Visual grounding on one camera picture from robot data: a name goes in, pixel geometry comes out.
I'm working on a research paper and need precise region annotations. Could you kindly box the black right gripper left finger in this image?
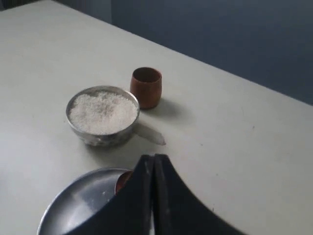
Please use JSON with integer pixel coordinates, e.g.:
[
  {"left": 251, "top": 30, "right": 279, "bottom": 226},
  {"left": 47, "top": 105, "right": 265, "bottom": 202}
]
[{"left": 67, "top": 155, "right": 155, "bottom": 235}]

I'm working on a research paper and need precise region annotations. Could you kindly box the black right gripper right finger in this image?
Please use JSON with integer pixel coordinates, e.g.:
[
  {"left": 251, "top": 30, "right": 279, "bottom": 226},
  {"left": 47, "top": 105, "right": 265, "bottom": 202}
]
[{"left": 152, "top": 154, "right": 242, "bottom": 235}]

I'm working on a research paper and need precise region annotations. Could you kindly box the dark red wooden spoon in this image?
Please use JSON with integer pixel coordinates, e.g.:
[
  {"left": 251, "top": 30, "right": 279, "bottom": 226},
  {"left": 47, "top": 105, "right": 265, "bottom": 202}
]
[{"left": 114, "top": 171, "right": 133, "bottom": 195}]

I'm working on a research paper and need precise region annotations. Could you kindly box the steel bowl of rice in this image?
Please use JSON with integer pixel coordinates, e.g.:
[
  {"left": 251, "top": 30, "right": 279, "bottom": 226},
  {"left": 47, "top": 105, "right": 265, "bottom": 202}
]
[{"left": 66, "top": 86, "right": 140, "bottom": 147}]

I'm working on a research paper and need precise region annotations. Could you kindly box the round steel plate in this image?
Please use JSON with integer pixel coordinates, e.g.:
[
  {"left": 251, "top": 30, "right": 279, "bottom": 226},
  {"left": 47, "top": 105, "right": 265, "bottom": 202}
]
[{"left": 37, "top": 167, "right": 131, "bottom": 235}]

